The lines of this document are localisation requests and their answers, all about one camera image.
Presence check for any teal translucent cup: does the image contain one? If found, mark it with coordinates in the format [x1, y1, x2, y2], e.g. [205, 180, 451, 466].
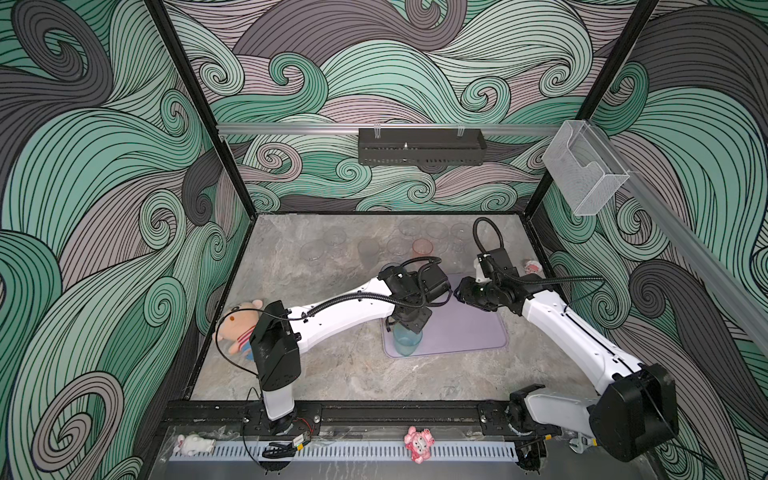
[392, 324, 423, 357]

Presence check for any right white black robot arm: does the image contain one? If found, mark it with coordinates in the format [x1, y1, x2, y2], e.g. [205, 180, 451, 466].
[454, 244, 679, 466]

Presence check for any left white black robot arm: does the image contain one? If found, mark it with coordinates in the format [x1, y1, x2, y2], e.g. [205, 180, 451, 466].
[249, 256, 451, 422]

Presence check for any lilac plastic tray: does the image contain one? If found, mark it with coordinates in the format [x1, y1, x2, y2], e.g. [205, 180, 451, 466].
[405, 296, 508, 357]

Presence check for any small pink white toy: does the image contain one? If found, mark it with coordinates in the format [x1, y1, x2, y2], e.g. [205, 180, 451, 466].
[524, 260, 542, 274]

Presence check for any clear glass cup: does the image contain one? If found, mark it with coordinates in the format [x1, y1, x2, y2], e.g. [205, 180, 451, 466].
[299, 240, 327, 265]
[450, 222, 473, 245]

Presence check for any pink translucent cup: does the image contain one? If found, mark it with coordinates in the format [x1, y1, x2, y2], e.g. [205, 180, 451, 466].
[412, 238, 434, 258]

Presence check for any frosted clear cup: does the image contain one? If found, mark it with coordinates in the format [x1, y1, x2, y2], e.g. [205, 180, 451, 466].
[357, 237, 381, 269]

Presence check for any pink flower toy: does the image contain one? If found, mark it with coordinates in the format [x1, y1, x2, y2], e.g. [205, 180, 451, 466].
[404, 426, 435, 464]

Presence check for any silver adjustable wrench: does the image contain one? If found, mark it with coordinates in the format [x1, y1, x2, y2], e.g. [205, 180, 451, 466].
[569, 436, 596, 454]

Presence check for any bear plush toy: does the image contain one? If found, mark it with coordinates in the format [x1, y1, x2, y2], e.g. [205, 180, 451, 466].
[216, 300, 264, 359]

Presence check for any white plush toy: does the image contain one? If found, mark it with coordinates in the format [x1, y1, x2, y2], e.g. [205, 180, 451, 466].
[173, 434, 216, 457]

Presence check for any white slotted cable duct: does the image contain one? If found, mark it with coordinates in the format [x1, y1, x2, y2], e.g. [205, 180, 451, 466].
[169, 440, 518, 463]

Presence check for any clear acrylic wall box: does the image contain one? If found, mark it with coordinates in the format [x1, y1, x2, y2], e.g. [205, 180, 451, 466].
[542, 120, 629, 217]

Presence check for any black wall-mounted rack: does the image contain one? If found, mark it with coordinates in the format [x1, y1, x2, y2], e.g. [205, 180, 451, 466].
[357, 128, 488, 168]

